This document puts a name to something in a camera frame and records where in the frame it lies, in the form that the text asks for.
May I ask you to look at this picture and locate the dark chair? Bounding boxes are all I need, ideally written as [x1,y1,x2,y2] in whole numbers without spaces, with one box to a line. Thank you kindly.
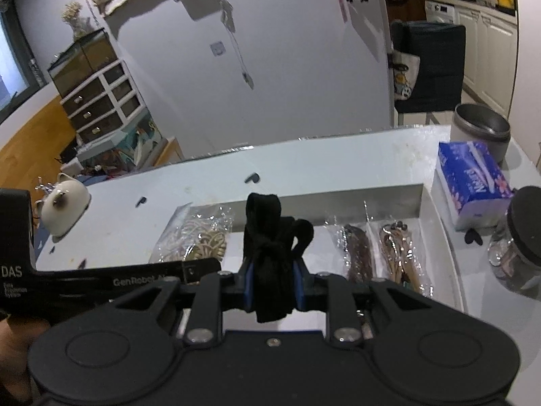
[391,20,467,115]

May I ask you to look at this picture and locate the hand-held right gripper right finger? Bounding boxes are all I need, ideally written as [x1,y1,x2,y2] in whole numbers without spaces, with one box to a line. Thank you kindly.
[295,261,466,345]

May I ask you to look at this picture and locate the printed tote bag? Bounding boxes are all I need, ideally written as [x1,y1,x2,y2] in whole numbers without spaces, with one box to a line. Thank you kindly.
[391,50,421,101]

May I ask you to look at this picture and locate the person's left hand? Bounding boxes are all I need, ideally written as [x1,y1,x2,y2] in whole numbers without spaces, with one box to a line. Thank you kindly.
[0,312,51,390]

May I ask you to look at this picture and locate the clear bag dark brown accessory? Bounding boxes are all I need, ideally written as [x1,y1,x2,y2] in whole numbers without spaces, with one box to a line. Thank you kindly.
[327,222,379,284]

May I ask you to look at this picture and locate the clear bag beige hair ties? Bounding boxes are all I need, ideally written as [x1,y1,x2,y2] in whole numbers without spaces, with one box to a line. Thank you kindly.
[148,203,235,265]

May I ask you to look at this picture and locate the glass jar black lid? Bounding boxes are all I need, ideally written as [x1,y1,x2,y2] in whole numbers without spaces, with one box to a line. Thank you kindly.
[488,186,541,292]

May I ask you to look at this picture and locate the blue tissue pack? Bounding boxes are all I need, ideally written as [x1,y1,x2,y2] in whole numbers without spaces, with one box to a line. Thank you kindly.
[435,140,514,232]

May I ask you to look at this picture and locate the pale coral ornament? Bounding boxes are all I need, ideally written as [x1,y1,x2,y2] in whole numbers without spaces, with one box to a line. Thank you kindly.
[61,2,96,37]

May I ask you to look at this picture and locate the grey metal pot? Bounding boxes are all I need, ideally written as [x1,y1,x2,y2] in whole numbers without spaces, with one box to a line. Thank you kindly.
[451,102,512,165]

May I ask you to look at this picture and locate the white plastic drawer unit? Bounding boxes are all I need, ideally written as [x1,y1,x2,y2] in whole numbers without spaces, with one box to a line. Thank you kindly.
[59,60,144,144]

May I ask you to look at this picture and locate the shallow white tray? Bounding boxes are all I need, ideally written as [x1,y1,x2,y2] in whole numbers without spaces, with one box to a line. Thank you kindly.
[148,183,470,314]

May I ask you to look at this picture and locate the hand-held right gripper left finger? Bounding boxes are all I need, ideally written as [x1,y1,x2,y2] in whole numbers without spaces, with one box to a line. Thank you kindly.
[80,261,256,345]

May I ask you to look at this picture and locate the clear bag tan accessories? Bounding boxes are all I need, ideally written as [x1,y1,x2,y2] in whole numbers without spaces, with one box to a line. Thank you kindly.
[368,218,434,297]

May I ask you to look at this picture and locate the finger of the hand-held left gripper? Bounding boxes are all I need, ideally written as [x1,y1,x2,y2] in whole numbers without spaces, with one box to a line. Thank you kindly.
[182,258,221,283]

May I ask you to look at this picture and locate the black cloth band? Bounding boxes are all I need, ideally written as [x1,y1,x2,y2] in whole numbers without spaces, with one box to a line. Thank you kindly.
[242,192,314,324]

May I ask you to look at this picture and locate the white kitchen cabinets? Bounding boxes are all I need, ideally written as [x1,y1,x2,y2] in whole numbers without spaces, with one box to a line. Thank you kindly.
[454,2,518,119]

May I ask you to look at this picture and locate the glass tank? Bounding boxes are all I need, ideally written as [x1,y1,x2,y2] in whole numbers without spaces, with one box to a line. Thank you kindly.
[47,27,119,100]

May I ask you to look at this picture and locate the hanging cord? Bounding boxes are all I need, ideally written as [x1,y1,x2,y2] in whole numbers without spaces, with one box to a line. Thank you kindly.
[217,0,254,89]

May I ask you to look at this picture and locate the white washing machine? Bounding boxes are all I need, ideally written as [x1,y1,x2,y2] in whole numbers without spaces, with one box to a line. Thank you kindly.
[424,0,456,24]

